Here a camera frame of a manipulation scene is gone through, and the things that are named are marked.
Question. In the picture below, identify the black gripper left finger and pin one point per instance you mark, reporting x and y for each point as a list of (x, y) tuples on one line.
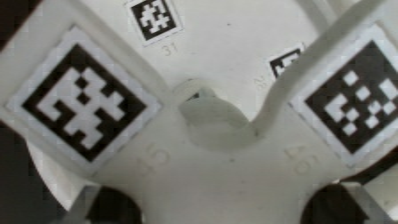
[(113, 208)]

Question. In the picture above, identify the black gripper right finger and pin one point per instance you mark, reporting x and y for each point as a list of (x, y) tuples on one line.
[(332, 208)]

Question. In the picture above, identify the white cylindrical table leg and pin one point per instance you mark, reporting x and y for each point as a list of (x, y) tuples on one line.
[(217, 123)]

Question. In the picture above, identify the white cross-shaped table base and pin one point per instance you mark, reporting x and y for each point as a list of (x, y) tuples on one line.
[(206, 173)]

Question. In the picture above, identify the white round table top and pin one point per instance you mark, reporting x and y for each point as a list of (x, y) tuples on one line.
[(236, 40)]

